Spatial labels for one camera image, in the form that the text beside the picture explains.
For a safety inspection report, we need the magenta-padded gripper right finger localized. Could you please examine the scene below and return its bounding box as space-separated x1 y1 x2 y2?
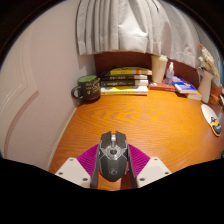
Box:
126 143 173 190

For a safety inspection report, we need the yellow and black book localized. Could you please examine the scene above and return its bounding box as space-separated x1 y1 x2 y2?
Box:
105 67 153 77

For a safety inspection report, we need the red book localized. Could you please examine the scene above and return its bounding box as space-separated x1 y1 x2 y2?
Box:
148 82 178 93

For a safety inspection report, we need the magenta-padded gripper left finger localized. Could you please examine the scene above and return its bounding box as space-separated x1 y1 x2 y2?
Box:
54 143 102 190

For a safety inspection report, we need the blue cover book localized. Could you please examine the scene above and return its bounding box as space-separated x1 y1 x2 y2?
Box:
171 75 199 95

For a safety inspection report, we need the white pleated curtain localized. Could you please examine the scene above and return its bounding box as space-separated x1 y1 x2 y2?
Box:
75 0 202 68

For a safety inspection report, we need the dark green mug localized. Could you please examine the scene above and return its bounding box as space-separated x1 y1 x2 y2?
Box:
70 75 102 103

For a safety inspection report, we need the dark grey book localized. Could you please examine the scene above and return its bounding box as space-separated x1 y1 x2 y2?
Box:
100 74 150 82

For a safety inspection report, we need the round white yellow mouse pad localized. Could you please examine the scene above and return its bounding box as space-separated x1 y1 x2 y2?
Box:
200 103 223 137

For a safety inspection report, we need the clear spray bottle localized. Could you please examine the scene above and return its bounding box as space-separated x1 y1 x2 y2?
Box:
165 61 175 87

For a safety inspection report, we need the grey gaming computer mouse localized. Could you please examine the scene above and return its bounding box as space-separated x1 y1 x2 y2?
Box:
98 130 130 183

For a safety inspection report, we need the yellow and white book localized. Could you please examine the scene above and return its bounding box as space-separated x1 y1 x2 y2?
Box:
100 85 150 97

